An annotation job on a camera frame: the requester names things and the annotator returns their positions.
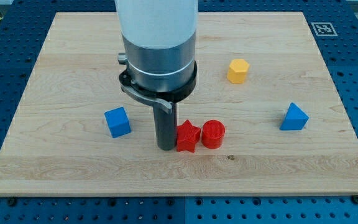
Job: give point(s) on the black tool mount with clamp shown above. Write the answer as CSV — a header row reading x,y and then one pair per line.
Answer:
x,y
160,100

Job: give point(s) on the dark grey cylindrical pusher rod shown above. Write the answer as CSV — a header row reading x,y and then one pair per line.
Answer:
x,y
166,128

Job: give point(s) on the red cylinder block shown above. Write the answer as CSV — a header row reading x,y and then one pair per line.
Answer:
x,y
213,132

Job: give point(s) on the white fiducial marker tag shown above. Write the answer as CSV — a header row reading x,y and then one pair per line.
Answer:
x,y
324,29

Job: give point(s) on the blue triangle block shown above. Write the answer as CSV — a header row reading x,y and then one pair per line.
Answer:
x,y
295,119

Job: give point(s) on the light wooden board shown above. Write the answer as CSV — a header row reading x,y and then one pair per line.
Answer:
x,y
59,143

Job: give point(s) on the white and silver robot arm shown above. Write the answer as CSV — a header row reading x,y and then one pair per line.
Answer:
x,y
159,40

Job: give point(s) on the yellow hexagon block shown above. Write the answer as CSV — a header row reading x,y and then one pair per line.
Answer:
x,y
237,71

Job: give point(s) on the blue cube block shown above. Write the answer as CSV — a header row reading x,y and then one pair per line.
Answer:
x,y
118,122

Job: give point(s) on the red star block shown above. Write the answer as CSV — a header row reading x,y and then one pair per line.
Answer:
x,y
187,136

